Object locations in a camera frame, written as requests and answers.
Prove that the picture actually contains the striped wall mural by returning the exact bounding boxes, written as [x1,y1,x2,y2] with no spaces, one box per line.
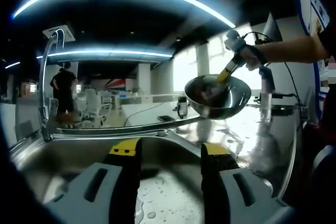
[103,78,127,92]

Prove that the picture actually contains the stainless steel sink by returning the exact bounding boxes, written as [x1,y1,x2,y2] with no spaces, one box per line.
[9,128,274,224]

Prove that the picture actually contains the short ceiling light strip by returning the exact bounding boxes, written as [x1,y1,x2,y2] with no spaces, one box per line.
[36,48,174,59]

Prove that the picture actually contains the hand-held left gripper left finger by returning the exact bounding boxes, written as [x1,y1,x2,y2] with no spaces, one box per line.
[43,137,143,224]

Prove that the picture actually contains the person's dark clothing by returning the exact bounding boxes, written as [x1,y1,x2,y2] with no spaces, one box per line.
[304,19,336,204]

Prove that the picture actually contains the chrome sink faucet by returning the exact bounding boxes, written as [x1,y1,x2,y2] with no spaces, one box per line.
[38,28,66,142]

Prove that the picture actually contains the clear bottle with dark top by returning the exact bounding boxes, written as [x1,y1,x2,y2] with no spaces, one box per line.
[258,66,276,124]

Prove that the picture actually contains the blue and white wall poster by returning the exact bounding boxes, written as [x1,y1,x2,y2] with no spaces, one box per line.
[296,0,331,96]

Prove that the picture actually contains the black wristband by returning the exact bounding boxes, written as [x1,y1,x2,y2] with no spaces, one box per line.
[253,45,267,65]

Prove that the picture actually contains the stainless steel bowl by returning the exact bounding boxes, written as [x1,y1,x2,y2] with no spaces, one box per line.
[184,73,252,120]

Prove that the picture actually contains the ceiling air conditioner unit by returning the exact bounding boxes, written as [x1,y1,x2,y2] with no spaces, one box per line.
[42,24,76,43]

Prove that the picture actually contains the clear water bottle black lid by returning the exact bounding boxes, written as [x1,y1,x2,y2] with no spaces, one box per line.
[177,97,189,118]

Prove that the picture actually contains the person's right hand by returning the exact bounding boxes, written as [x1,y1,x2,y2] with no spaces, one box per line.
[236,45,263,71]

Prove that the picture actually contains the white table cable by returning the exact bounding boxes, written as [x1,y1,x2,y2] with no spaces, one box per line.
[123,102,163,127]

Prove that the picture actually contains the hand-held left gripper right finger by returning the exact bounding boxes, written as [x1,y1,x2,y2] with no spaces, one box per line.
[201,142,296,224]

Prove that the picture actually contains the white office chair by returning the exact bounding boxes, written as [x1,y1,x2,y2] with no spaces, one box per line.
[83,89,112,126]

